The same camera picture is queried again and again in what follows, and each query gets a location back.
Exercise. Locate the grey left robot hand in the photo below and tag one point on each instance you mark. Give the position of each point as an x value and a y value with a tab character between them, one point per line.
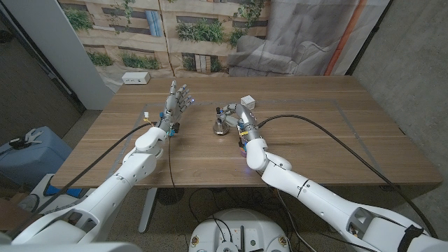
172	106

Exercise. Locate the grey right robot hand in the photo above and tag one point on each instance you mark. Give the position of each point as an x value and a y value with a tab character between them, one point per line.
246	120

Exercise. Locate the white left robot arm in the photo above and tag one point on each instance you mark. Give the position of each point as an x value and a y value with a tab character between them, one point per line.
115	189

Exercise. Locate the small white cube box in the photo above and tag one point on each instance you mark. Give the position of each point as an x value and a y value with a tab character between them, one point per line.
248	101

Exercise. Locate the colourful stacked toy cups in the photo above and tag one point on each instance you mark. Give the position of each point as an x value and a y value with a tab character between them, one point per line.
242	152

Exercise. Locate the black and grey hand tool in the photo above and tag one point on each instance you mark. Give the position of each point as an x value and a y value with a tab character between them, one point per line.
21	141

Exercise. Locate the white power strip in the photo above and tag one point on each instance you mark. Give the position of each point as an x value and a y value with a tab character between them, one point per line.
136	78

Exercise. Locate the printed fabric backdrop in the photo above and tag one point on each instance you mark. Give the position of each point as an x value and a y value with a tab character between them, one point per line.
210	38

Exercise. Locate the black round floor object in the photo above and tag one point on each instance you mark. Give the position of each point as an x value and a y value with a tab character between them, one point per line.
170	195

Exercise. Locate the white robot torso base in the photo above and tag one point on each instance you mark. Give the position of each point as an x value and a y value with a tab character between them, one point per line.
239	224

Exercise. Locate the white table leg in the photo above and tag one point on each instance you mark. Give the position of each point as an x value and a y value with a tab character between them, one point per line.
147	210

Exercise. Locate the blue plastic case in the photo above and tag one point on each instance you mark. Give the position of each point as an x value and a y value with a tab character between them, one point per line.
31	161

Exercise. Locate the white and blue floor device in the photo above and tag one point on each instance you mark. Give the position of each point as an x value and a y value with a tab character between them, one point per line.
42	196

